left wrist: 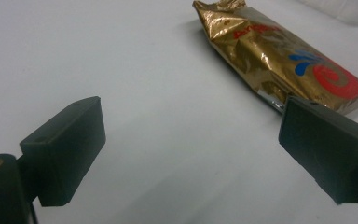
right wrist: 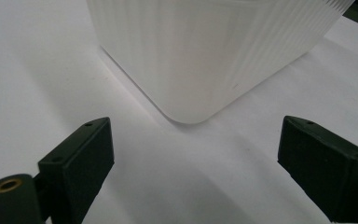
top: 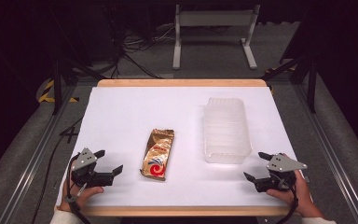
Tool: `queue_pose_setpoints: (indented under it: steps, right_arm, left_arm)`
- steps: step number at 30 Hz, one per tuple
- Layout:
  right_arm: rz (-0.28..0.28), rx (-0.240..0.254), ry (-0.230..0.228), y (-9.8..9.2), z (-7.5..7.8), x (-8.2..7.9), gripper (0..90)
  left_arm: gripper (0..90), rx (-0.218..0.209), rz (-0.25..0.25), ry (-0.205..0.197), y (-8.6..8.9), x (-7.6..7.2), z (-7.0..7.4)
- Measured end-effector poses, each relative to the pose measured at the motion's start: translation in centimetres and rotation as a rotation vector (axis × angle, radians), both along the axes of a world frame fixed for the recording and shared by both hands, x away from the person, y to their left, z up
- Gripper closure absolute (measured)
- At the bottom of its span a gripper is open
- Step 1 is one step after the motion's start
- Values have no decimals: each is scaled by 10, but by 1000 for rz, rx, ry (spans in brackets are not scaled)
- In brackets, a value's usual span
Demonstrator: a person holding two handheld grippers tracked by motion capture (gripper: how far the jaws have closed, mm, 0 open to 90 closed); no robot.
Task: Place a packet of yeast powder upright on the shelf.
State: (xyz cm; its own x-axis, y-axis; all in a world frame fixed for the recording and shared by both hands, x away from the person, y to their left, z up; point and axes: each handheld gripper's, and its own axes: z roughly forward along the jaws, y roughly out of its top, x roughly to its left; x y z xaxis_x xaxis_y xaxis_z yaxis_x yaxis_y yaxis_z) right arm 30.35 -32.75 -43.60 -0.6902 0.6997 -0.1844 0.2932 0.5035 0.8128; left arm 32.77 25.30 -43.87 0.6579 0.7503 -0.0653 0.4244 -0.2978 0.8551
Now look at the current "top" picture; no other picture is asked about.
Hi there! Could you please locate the clear plastic container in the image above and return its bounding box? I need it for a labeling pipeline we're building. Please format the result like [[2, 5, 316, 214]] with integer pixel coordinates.
[[202, 96, 253, 165]]

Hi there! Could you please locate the aluminium floor rail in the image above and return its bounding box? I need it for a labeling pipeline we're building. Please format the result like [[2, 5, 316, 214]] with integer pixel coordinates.
[[0, 84, 77, 224], [293, 83, 358, 224]]

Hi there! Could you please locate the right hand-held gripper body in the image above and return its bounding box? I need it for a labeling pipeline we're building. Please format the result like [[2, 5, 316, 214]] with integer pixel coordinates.
[[254, 152, 309, 193]]

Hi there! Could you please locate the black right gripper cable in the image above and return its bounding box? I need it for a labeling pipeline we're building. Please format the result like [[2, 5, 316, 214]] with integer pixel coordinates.
[[274, 178, 300, 224]]

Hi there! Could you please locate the thin black floor cable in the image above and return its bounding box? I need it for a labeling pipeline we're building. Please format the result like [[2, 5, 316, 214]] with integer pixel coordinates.
[[30, 117, 85, 224]]

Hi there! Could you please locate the black tripod stand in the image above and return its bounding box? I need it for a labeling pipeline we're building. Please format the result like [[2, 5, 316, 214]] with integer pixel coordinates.
[[260, 50, 321, 115], [49, 54, 107, 117]]

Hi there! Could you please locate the bundle of black floor cables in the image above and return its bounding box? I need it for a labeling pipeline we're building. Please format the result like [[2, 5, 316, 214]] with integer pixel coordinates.
[[103, 22, 176, 80]]

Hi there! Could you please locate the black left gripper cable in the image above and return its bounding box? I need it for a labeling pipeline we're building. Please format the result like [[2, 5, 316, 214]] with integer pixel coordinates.
[[64, 154, 91, 224]]

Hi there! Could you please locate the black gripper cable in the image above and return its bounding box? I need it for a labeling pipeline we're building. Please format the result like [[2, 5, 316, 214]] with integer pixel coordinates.
[[64, 154, 91, 224], [274, 178, 300, 224]]

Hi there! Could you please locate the person's right hand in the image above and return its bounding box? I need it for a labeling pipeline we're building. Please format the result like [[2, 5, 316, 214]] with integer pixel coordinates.
[[265, 153, 324, 219]]

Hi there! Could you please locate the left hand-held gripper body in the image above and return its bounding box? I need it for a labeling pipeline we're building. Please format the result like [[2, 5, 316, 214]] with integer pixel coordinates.
[[70, 147, 113, 189]]

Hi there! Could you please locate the white metal stand frame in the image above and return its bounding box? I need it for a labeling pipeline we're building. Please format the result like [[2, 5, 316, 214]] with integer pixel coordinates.
[[172, 4, 261, 71]]

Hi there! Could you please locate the person's left hand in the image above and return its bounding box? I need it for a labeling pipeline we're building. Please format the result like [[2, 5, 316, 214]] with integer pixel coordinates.
[[58, 173, 105, 213]]

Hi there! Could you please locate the white table sheet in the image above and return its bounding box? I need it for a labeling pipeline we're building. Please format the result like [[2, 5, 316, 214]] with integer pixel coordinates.
[[55, 86, 303, 208]]

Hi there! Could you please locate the gold snack packet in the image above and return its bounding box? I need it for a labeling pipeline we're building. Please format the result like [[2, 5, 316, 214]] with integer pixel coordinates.
[[140, 128, 175, 182]]

